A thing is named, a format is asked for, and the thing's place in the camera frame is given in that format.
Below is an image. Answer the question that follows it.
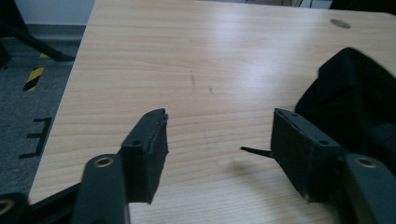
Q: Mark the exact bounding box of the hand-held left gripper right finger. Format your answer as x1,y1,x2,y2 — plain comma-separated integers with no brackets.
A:
270,107,347,203

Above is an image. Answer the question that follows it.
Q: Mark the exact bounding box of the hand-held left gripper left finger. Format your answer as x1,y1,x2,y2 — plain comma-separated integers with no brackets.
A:
118,107,170,205

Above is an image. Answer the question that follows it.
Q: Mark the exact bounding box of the black cloth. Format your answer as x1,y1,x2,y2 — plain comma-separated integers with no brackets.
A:
240,47,396,175

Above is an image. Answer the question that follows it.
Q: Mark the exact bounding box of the black floor tape marking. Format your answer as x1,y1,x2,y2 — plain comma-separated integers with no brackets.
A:
19,117,52,160

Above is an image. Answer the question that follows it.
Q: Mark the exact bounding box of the yellow black striped floor tape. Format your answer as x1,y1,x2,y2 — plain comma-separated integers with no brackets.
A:
22,52,50,92

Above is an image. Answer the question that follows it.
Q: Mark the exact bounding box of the black metal stand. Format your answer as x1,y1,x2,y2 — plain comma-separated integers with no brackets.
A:
0,0,76,68

